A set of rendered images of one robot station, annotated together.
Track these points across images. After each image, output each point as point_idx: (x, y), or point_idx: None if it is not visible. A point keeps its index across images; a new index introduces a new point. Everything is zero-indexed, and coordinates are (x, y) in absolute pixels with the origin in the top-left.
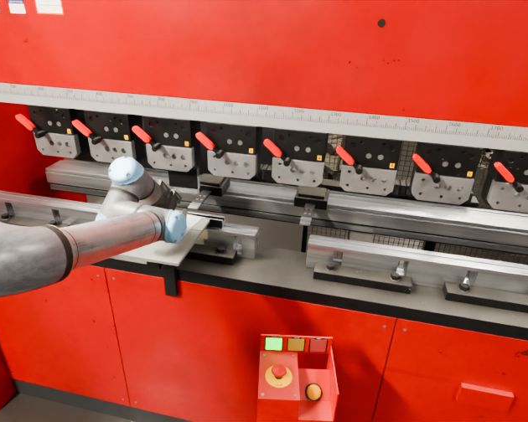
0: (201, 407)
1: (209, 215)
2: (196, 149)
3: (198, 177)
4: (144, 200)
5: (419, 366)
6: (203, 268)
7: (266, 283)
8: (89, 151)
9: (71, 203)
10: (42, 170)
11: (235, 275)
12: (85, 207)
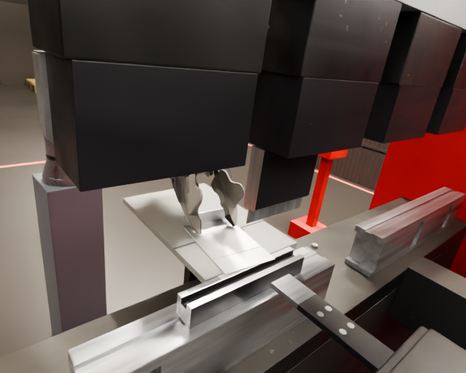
0: None
1: (224, 288)
2: (273, 93)
3: (251, 176)
4: None
5: None
6: (156, 307)
7: None
8: (427, 132)
9: (406, 216)
10: None
11: (80, 332)
12: (390, 222)
